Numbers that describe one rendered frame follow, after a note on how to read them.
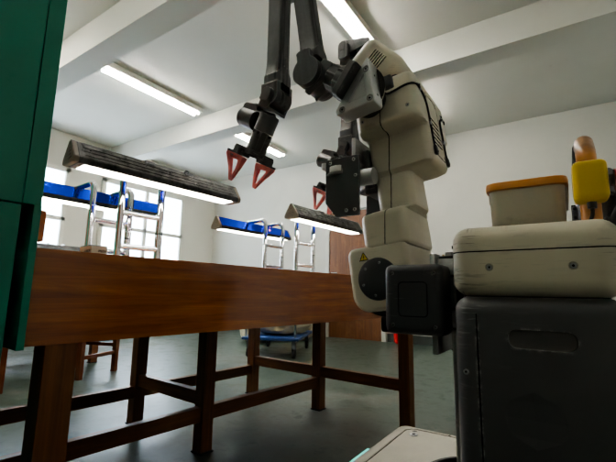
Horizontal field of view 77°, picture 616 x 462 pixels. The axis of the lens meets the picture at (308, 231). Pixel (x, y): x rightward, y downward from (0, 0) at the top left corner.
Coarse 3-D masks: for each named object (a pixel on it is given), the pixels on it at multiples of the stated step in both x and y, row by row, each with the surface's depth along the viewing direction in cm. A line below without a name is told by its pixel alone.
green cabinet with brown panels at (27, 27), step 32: (0, 0) 70; (32, 0) 75; (64, 0) 79; (0, 32) 70; (32, 32) 74; (0, 64) 70; (32, 64) 74; (0, 96) 69; (32, 96) 73; (0, 128) 69; (32, 128) 73; (0, 160) 68; (32, 160) 72; (0, 192) 68; (32, 192) 72
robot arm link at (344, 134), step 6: (342, 42) 145; (342, 48) 145; (348, 48) 145; (342, 54) 144; (348, 54) 144; (342, 60) 146; (342, 120) 144; (354, 120) 142; (342, 126) 143; (348, 126) 141; (354, 126) 142; (342, 132) 142; (348, 132) 141; (354, 132) 141; (342, 138) 141; (348, 138) 140; (348, 150) 139
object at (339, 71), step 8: (336, 64) 95; (352, 64) 88; (328, 72) 95; (336, 72) 93; (344, 72) 89; (352, 72) 90; (328, 80) 95; (336, 80) 92; (344, 80) 89; (352, 80) 91; (328, 88) 97; (336, 88) 90; (344, 88) 91; (336, 96) 91
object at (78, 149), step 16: (80, 144) 113; (64, 160) 113; (80, 160) 110; (96, 160) 114; (112, 160) 118; (128, 160) 123; (144, 160) 129; (144, 176) 125; (160, 176) 130; (176, 176) 136; (192, 176) 143; (208, 192) 144; (224, 192) 151
